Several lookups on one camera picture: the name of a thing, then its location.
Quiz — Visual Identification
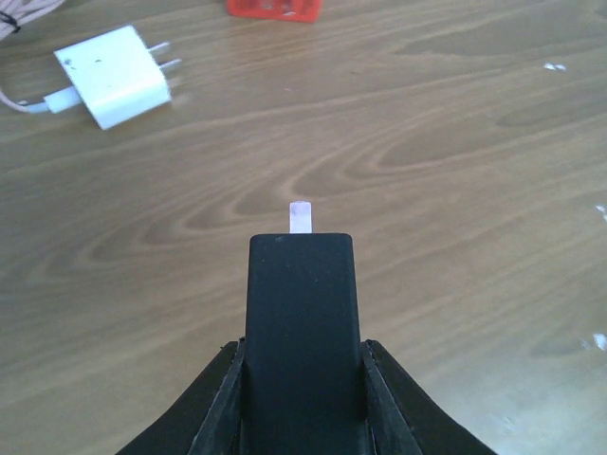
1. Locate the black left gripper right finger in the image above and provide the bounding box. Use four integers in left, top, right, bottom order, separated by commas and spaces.
361, 339, 495, 455

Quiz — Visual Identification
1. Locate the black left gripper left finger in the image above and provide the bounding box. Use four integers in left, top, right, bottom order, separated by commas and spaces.
119, 338, 245, 455

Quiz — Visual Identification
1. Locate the black power adapter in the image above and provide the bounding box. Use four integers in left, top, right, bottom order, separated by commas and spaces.
241, 201, 369, 454

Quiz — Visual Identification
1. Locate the white usb charger plug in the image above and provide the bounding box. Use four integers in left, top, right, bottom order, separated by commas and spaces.
44, 25, 181, 130

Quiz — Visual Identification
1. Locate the red cube socket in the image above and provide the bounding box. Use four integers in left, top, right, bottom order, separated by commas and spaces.
226, 0, 322, 23

